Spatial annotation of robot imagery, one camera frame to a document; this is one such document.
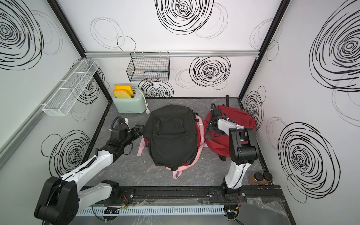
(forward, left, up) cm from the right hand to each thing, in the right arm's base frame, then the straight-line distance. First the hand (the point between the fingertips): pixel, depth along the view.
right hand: (216, 129), depth 98 cm
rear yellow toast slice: (+20, +65, +21) cm, 71 cm away
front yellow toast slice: (+15, +66, +20) cm, 71 cm away
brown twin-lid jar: (-33, -17, +7) cm, 38 cm away
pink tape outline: (-31, +26, 0) cm, 40 cm away
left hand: (-8, +50, +12) cm, 52 cm away
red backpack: (-12, +3, +11) cm, 16 cm away
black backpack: (-7, +31, +7) cm, 33 cm away
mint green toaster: (+14, +60, +9) cm, 62 cm away
